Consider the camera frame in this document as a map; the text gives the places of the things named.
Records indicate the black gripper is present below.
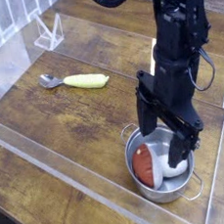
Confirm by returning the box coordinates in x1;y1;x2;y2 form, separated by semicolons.
135;68;203;168

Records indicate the red and white plush mushroom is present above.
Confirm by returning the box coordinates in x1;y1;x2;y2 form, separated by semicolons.
131;144;188;190

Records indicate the silver pot with handles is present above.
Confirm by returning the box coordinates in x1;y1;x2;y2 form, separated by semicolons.
120;123;203;203

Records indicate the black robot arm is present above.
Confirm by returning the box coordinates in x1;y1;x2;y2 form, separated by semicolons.
118;0;214;168

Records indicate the clear acrylic triangle stand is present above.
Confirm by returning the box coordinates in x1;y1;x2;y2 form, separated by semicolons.
34;14;65;51

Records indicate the spoon with yellow handle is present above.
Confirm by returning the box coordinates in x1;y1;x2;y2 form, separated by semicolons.
38;73;110;89

